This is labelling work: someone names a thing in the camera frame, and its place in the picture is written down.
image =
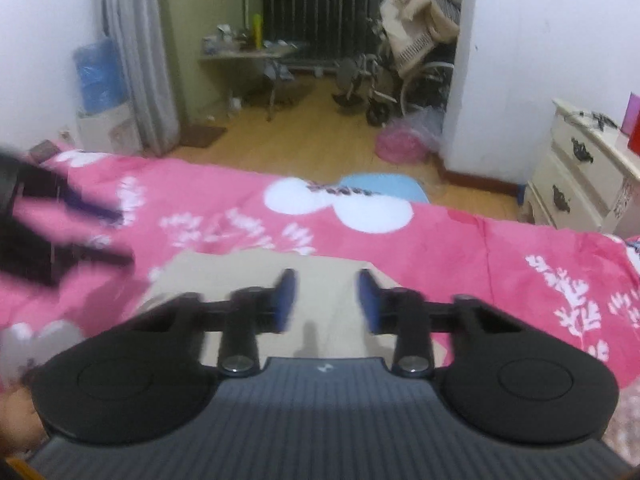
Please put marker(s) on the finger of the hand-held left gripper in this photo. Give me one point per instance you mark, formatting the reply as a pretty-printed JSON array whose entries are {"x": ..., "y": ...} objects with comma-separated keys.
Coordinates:
[
  {"x": 95, "y": 257},
  {"x": 75, "y": 195}
]

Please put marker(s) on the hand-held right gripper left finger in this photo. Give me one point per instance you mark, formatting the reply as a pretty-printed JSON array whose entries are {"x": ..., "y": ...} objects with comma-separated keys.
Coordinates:
[{"x": 285, "y": 300}]

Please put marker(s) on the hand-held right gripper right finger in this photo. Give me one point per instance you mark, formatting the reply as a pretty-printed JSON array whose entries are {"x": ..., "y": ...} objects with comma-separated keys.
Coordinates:
[{"x": 367, "y": 300}]

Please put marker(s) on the cream jacket with black trim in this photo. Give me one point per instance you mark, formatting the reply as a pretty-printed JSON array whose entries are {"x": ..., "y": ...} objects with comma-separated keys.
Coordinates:
[{"x": 330, "y": 280}]

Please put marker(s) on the beige clothes pile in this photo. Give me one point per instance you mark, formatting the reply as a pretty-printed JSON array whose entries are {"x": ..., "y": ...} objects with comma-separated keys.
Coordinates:
[{"x": 415, "y": 25}]

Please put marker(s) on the white water dispenser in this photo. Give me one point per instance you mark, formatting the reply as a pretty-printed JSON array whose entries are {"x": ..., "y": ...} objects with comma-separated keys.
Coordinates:
[{"x": 107, "y": 132}]

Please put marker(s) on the pink printed blanket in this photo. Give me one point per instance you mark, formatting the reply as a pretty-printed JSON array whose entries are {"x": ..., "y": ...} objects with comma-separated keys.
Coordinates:
[{"x": 450, "y": 245}]

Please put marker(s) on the brown doormat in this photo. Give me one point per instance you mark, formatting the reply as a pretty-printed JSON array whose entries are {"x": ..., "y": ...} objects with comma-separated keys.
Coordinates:
[{"x": 202, "y": 136}]

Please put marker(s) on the grey curtain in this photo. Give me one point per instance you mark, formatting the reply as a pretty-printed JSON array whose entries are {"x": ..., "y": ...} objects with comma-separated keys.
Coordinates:
[{"x": 140, "y": 60}]

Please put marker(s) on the pink plastic bag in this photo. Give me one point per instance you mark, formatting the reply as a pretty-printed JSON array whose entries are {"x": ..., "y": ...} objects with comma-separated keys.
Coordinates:
[{"x": 400, "y": 142}]

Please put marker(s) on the person's foot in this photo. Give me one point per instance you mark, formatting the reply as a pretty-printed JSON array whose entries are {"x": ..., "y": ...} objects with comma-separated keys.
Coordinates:
[{"x": 20, "y": 422}]

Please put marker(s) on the wheelchair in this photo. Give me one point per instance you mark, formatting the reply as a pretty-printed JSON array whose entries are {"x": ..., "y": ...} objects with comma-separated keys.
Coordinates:
[{"x": 380, "y": 95}]

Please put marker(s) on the folding table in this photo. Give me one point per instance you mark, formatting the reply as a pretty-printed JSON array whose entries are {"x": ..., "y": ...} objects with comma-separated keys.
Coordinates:
[{"x": 240, "y": 56}]

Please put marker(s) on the cream nightstand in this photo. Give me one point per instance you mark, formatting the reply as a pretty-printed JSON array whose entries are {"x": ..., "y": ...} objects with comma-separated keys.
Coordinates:
[{"x": 575, "y": 180}]

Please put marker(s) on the yellow-green bottle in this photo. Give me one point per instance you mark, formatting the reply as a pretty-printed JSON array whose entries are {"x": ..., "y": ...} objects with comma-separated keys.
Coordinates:
[{"x": 257, "y": 32}]

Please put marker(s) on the metal railing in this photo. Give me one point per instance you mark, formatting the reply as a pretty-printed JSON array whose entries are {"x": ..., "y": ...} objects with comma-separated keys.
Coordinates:
[{"x": 310, "y": 15}]

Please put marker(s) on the pink box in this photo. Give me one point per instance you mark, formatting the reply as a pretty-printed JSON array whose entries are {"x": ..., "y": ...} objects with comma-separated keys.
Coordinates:
[{"x": 631, "y": 110}]

